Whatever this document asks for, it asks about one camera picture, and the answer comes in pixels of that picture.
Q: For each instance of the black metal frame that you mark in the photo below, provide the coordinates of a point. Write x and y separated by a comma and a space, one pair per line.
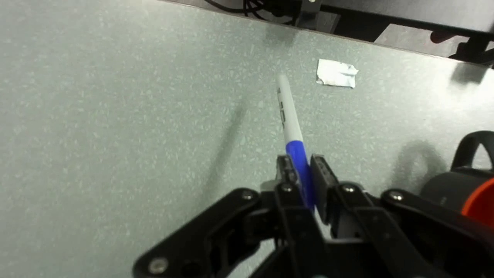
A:
386, 19

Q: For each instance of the black and red mug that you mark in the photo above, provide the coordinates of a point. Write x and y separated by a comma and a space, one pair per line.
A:
463, 189

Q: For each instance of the blue and white pen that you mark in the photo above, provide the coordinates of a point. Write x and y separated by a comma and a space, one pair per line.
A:
293, 127

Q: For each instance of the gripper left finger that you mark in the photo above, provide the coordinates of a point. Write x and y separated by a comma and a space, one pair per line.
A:
231, 227

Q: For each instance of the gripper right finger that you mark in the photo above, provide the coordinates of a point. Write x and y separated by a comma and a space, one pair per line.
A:
386, 231

